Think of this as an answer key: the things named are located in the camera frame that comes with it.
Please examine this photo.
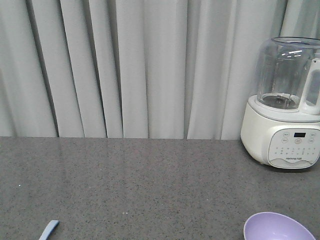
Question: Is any purple bowl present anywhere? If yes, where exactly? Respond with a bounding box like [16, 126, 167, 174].
[243, 212, 315, 240]

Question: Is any light blue ceramic spoon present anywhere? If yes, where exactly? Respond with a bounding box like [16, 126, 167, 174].
[39, 220, 60, 240]

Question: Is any white curtain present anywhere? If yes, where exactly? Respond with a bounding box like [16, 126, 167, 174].
[0, 0, 320, 140]

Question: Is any white blender appliance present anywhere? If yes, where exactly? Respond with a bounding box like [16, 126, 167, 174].
[240, 36, 320, 170]

